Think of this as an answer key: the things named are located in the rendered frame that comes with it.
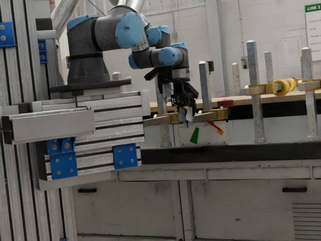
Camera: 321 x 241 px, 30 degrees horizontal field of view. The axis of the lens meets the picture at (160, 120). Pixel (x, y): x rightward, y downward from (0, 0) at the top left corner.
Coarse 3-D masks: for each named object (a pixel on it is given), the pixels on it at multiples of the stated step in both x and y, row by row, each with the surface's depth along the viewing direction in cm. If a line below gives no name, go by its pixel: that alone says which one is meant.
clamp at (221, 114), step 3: (201, 111) 288; (204, 111) 287; (207, 111) 286; (210, 111) 285; (213, 111) 284; (216, 111) 284; (219, 111) 283; (222, 111) 282; (225, 111) 284; (219, 114) 283; (222, 114) 282; (225, 114) 284; (219, 117) 283; (222, 117) 282; (225, 117) 284; (204, 120) 287
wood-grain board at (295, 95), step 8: (240, 96) 364; (248, 96) 345; (264, 96) 315; (272, 96) 301; (280, 96) 291; (288, 96) 289; (296, 96) 287; (304, 96) 285; (320, 96) 281; (152, 104) 382; (168, 104) 345; (200, 104) 312; (216, 104) 308; (240, 104) 301; (248, 104) 299
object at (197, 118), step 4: (208, 112) 282; (212, 112) 280; (228, 112) 296; (196, 116) 265; (200, 116) 268; (204, 116) 272; (208, 116) 276; (212, 116) 279; (216, 116) 283; (196, 120) 264; (200, 120) 268
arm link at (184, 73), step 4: (184, 68) 254; (188, 68) 256; (172, 72) 257; (176, 72) 255; (180, 72) 254; (184, 72) 254; (188, 72) 256; (172, 76) 258; (176, 76) 255; (180, 76) 254; (184, 76) 254; (188, 76) 256
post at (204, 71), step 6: (204, 66) 285; (204, 72) 286; (204, 78) 286; (204, 84) 286; (204, 90) 286; (210, 90) 288; (204, 96) 287; (210, 96) 288; (204, 102) 287; (210, 102) 287; (204, 108) 287; (210, 108) 287; (210, 120) 286
